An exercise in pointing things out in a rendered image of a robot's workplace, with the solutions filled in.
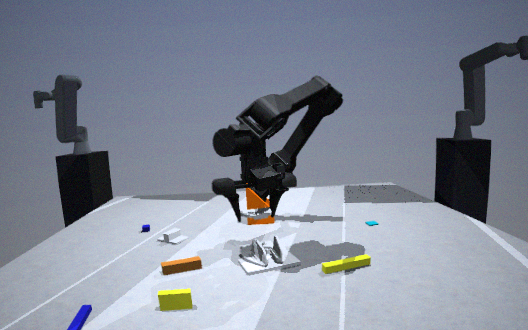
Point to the yellow rectangular block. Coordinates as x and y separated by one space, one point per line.
175 299

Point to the yellow rectangular bar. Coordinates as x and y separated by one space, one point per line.
340 265

